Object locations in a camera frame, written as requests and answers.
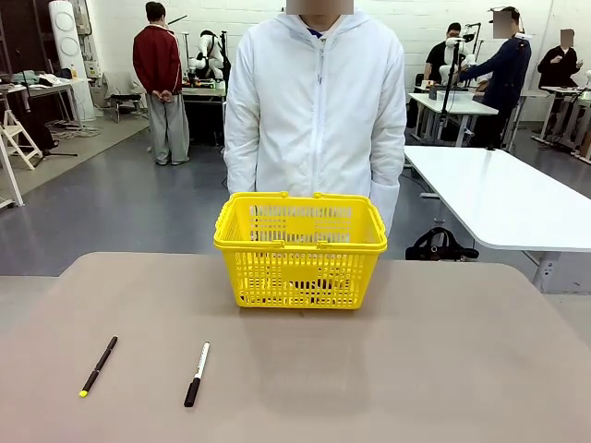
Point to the black highlighter yellow tip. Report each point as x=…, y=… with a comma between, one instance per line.
x=98, y=367

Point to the person in black t-shirt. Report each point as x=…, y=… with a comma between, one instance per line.
x=438, y=60

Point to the white marker black cap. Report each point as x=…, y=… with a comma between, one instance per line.
x=197, y=374

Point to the large white table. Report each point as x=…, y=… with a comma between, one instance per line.
x=498, y=198

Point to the white background robot on stand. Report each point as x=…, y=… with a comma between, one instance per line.
x=454, y=46

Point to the white wooden step stool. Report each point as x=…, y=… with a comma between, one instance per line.
x=18, y=138

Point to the black bag on floor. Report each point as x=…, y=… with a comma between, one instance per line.
x=438, y=247

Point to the person in red sweater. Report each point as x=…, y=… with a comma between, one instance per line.
x=159, y=64

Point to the clear plastic storage box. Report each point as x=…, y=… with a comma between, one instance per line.
x=454, y=96

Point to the person in white jacket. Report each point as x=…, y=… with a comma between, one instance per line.
x=318, y=115

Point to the dark background workbench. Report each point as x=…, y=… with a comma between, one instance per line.
x=205, y=94

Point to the white metal table frame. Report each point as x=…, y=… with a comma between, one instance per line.
x=11, y=175

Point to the cluttered grey background table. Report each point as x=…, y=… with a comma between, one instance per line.
x=46, y=87

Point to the yellow plastic shopping basket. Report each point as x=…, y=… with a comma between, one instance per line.
x=300, y=240

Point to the person's left forearm white sleeve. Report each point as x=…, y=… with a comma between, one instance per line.
x=388, y=194

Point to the black tripod stand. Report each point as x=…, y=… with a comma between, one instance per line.
x=450, y=92

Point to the chair with grey cloth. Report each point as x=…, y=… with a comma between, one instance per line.
x=122, y=90

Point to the person's right forearm white sleeve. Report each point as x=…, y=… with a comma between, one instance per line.
x=241, y=166

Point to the black floor stand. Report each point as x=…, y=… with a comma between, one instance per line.
x=44, y=147

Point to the white tower air conditioner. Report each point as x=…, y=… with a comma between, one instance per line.
x=69, y=60

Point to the white background work table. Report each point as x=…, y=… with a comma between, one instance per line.
x=457, y=107

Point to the person in navy coat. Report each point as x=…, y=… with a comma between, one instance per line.
x=505, y=69

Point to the seated person in black top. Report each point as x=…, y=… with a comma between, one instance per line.
x=559, y=64

